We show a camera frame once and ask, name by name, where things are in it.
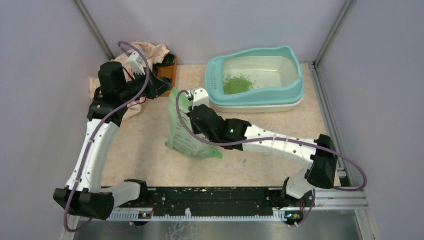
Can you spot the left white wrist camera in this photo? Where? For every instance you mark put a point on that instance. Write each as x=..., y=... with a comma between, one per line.
x=137, y=63

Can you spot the dark plant far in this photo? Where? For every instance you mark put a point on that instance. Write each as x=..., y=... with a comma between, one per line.
x=168, y=60

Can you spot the wooden tray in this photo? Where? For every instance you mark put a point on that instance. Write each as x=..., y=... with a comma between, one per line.
x=169, y=72

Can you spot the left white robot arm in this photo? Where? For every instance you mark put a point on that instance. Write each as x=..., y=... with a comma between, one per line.
x=83, y=195

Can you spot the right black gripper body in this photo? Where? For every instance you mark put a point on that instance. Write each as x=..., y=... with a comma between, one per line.
x=211, y=138

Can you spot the teal litter box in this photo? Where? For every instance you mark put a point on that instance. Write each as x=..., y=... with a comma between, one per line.
x=276, y=72

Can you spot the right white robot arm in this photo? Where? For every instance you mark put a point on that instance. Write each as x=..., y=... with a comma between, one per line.
x=317, y=157

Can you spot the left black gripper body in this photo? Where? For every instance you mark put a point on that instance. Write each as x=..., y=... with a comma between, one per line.
x=131, y=86

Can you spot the green litter bag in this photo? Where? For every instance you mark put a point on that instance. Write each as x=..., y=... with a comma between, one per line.
x=180, y=140

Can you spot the white slotted cable duct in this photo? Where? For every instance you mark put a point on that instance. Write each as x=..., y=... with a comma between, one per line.
x=131, y=215

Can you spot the pink patterned cloth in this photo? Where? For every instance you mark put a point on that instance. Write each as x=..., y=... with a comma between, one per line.
x=155, y=54

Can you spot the green litter pile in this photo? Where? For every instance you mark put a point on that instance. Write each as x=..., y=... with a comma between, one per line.
x=236, y=84

